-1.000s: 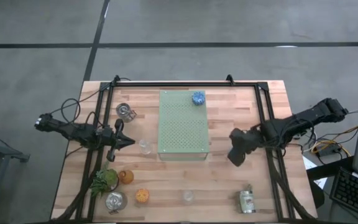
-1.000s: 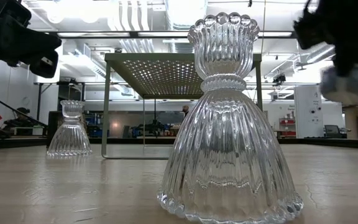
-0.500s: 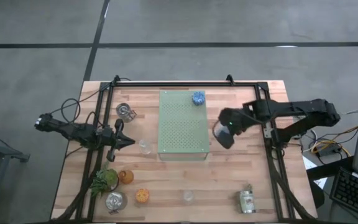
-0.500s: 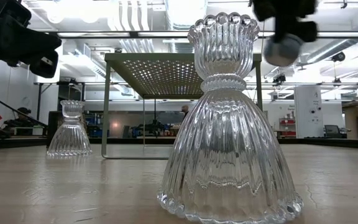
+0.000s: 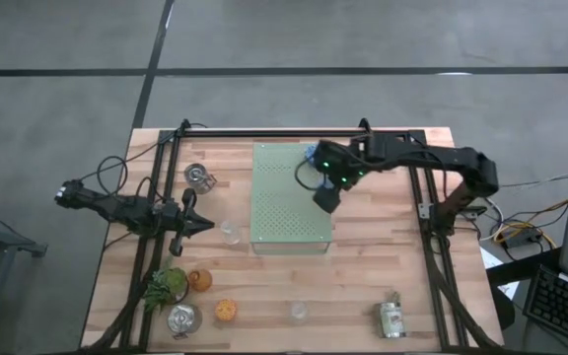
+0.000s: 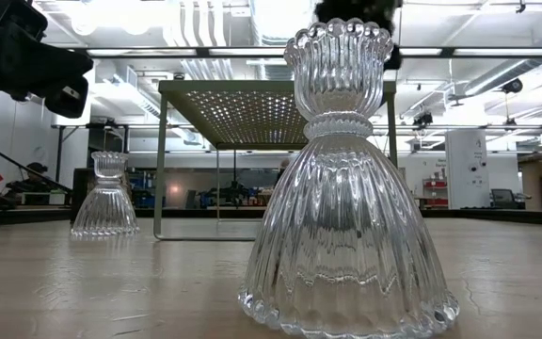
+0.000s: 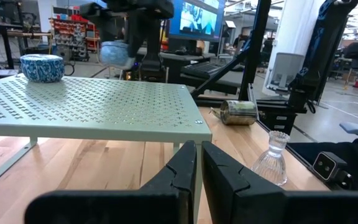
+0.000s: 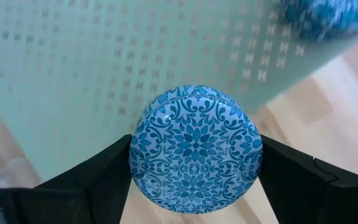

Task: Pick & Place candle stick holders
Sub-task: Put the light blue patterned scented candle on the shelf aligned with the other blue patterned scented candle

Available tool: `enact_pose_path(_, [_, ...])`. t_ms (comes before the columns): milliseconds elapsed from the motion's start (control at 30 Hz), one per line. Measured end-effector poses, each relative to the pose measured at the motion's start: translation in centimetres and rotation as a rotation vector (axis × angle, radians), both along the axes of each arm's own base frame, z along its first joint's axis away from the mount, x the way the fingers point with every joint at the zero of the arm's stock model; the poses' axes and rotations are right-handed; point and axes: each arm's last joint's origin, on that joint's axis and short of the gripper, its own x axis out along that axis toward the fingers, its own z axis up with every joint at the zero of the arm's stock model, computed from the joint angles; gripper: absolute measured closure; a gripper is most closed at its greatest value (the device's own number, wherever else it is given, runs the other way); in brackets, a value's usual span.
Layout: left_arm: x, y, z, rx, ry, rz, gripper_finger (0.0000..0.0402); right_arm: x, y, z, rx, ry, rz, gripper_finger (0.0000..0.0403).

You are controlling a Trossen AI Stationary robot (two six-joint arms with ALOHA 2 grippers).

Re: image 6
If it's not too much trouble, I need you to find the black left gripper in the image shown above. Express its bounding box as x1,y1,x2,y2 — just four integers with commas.
0,40,95,120

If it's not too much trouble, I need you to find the clear ribbed glass candle holder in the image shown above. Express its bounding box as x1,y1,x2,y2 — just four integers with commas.
70,150,141,238
236,17,460,339

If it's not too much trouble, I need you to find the person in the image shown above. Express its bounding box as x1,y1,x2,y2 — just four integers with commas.
5,162,72,194

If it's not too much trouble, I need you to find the black ceiling device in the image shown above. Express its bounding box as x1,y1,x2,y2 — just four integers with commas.
411,111,435,129

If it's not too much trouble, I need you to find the black overhead light bar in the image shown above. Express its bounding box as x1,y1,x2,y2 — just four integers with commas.
71,45,542,60

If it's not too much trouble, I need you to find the green perforated metal shelf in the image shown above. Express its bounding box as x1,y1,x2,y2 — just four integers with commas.
152,79,399,242

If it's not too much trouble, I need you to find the black ceiling spotlight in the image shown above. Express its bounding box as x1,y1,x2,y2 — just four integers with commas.
501,77,524,94

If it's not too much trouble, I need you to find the white pillar kiosk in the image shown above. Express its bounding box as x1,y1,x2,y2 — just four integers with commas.
444,129,491,211

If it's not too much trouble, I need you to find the red parts bin shelf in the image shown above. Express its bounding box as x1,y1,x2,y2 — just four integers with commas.
422,177,449,208

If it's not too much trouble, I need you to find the black office chair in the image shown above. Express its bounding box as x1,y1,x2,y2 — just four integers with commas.
489,187,532,211

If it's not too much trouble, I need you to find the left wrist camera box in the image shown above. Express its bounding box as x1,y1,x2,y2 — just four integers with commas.
0,0,49,48

